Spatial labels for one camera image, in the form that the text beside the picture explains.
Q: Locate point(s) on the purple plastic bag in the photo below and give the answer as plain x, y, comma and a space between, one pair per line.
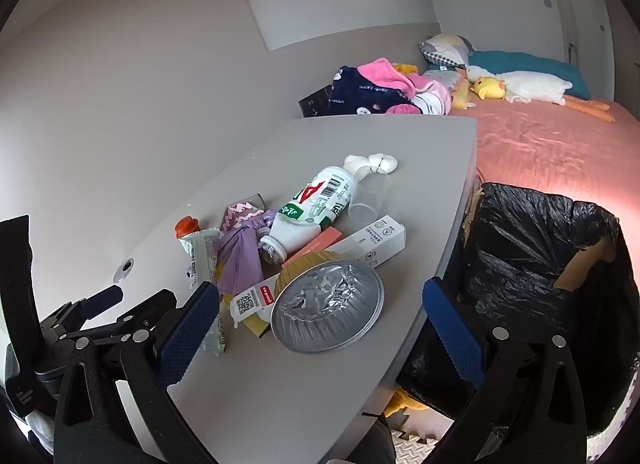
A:
240, 256

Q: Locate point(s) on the clear plastic piece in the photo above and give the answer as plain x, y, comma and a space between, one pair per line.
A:
255, 199

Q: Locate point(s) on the yellow wrapper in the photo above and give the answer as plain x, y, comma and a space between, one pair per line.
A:
254, 326

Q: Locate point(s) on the person's dark pants leg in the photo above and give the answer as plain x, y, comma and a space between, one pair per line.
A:
370, 441

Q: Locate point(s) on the clear plastic cup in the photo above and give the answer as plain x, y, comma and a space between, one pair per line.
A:
372, 194

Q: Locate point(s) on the white tag with red label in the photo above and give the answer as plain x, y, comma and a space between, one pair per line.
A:
255, 300

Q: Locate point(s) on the cardboard bin with black bag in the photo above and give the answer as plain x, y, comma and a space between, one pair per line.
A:
525, 284

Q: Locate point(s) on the pink fleece cloth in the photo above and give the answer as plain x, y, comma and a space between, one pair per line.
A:
385, 68

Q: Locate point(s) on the yellow duck plush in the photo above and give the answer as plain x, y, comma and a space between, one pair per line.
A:
487, 88

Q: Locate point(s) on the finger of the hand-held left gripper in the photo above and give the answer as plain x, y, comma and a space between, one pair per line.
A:
100, 300
150, 309

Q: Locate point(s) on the white green snack wrapper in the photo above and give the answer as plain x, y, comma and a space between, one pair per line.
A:
202, 259

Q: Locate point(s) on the navy printed blanket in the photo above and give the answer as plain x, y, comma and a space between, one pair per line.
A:
360, 91

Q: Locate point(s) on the white carton box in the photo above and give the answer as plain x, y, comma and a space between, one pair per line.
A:
381, 239

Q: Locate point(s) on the white goose plush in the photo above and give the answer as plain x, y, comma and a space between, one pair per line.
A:
530, 86

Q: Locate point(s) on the round foil tray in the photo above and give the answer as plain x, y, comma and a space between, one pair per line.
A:
327, 311

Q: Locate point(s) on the yellow plush item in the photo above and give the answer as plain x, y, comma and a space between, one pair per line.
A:
402, 401

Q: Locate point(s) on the black wall socket panel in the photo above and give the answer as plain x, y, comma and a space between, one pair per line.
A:
312, 103

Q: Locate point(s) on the orange plastic cap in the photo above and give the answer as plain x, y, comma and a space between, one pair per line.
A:
186, 228

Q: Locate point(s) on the pink card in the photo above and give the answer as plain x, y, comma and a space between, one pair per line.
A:
322, 239

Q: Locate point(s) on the grey patterned pillow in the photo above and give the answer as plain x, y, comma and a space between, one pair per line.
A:
442, 51

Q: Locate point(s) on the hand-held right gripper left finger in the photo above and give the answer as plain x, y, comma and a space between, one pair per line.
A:
192, 331

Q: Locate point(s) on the grey foam floor mat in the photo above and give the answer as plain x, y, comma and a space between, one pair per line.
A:
415, 446

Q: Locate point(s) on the white door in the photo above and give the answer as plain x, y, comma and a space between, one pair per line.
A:
580, 3

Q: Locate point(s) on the yellow striped cloth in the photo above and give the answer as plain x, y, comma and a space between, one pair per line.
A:
461, 93

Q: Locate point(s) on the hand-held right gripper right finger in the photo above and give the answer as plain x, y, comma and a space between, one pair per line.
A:
452, 334

